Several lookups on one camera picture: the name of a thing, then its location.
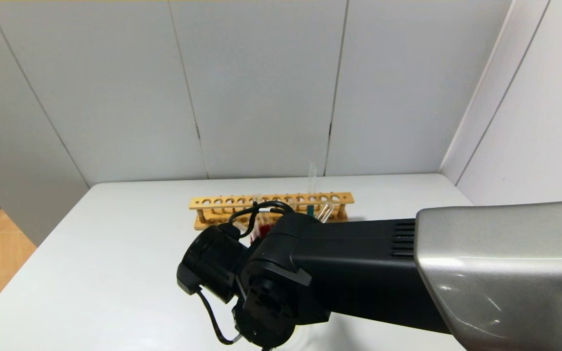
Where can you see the test tube with blue pigment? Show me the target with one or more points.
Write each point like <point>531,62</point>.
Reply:
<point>312,180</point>

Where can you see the test tube with yellow pigment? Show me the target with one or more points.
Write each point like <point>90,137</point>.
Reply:
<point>326,213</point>

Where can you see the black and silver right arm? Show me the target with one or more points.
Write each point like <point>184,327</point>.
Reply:
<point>383,273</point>

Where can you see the wooden test tube rack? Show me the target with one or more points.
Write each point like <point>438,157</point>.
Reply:
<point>212,222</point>

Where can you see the red plastic cup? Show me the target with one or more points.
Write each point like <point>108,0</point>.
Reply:
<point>264,231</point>

